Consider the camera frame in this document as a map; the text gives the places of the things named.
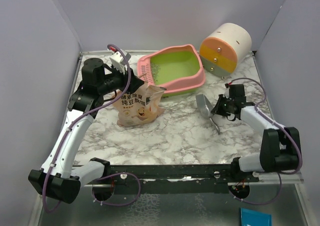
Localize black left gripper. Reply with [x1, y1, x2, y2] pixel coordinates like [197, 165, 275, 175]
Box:
[98, 63, 145, 95]

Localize metal litter scoop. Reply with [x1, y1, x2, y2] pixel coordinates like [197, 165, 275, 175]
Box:
[195, 94, 221, 135]

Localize pink cat litter bag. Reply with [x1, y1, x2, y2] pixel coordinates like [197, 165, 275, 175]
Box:
[112, 75, 166, 127]

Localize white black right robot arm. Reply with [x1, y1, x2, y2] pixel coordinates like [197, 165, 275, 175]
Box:
[211, 83, 302, 182]

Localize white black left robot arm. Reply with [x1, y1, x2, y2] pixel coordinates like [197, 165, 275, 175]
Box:
[28, 58, 143, 204]

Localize pink green litter box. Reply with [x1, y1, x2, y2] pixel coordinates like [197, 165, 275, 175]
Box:
[136, 44, 206, 97]

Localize orange drawer storage cabinet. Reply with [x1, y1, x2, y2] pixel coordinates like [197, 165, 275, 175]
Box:
[199, 23, 252, 78]

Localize black base crossbar plate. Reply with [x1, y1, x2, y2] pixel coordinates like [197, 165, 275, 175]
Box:
[87, 164, 259, 195]

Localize blue card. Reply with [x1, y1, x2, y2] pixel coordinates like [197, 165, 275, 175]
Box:
[240, 208, 272, 226]

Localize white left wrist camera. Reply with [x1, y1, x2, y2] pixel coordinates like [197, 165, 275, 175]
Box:
[109, 50, 131, 74]

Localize aluminium frame rail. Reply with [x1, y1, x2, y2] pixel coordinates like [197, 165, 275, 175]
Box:
[38, 165, 305, 188]

